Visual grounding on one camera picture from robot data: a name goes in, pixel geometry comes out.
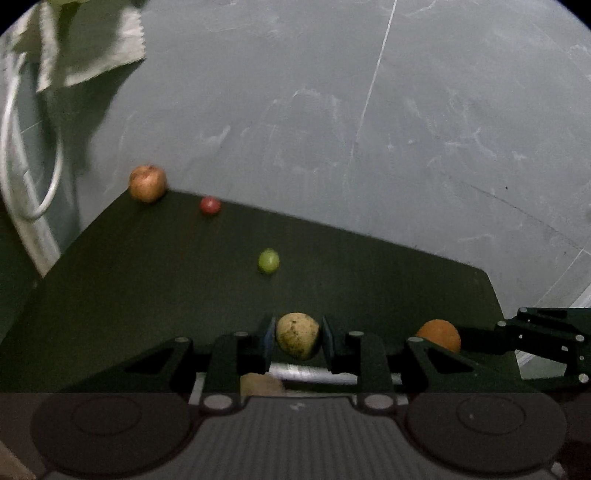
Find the small yellow fruit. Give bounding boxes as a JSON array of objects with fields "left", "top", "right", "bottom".
[{"left": 240, "top": 373, "right": 286, "bottom": 397}]

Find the green grape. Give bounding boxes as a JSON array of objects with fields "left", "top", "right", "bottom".
[{"left": 257, "top": 248, "right": 280, "bottom": 275}]

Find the tan walnut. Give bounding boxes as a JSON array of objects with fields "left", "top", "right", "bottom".
[{"left": 276, "top": 312, "right": 320, "bottom": 360}]

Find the white cable loop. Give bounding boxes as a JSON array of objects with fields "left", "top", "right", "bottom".
[{"left": 0, "top": 50, "right": 65, "bottom": 222}]

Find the red brown apple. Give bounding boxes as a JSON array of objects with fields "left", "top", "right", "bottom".
[{"left": 128, "top": 165, "right": 167, "bottom": 203}]

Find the small red tomato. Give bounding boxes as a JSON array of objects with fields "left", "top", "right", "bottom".
[{"left": 199, "top": 196, "right": 221, "bottom": 217}]

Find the silver metal tray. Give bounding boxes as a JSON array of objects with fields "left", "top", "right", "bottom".
[{"left": 264, "top": 363, "right": 358, "bottom": 397}]

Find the white cloth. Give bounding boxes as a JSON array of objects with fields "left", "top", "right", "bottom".
[{"left": 8, "top": 0, "right": 146, "bottom": 93}]

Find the orange tangerine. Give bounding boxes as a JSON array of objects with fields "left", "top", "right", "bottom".
[{"left": 416, "top": 319, "right": 461, "bottom": 354}]

